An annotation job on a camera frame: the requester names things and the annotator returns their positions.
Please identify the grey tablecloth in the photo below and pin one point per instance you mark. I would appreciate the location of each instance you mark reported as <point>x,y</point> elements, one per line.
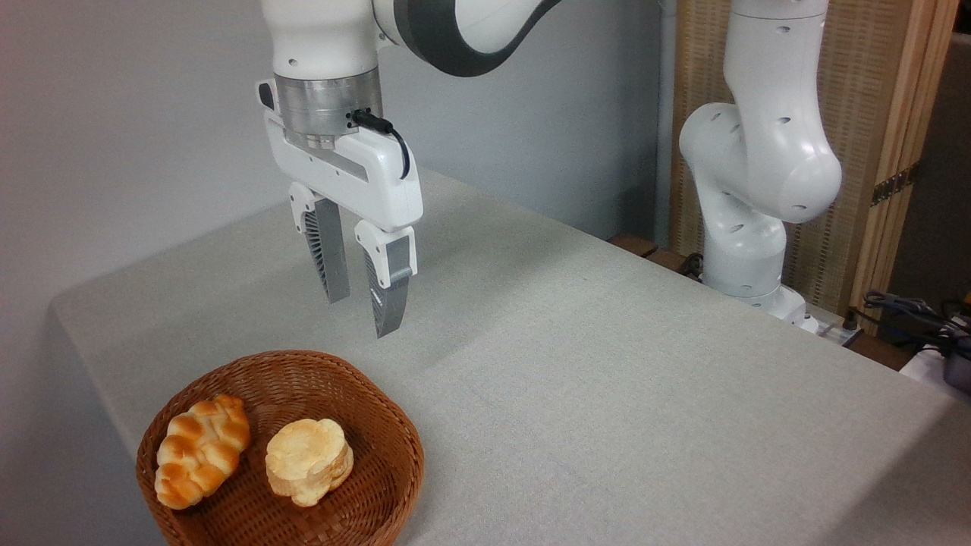
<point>576,379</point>

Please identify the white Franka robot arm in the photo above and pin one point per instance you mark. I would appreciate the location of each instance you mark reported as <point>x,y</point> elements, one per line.
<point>766,152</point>

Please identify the wooden rattan folding screen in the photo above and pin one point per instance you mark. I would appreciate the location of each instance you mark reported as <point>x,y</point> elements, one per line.
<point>865,98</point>

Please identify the brown wicker basket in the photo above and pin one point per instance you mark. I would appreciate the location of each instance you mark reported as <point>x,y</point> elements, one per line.
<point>364,493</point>

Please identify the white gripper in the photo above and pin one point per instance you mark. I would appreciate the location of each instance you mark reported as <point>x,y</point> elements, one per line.
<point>345,171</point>

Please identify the round bread roll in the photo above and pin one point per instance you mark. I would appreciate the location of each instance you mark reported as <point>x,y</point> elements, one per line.
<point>309,459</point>

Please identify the braided bread loaf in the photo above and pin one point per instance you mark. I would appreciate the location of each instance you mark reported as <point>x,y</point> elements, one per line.
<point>201,451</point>

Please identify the brass screen hinge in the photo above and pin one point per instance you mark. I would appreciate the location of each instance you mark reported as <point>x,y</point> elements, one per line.
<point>895,184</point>

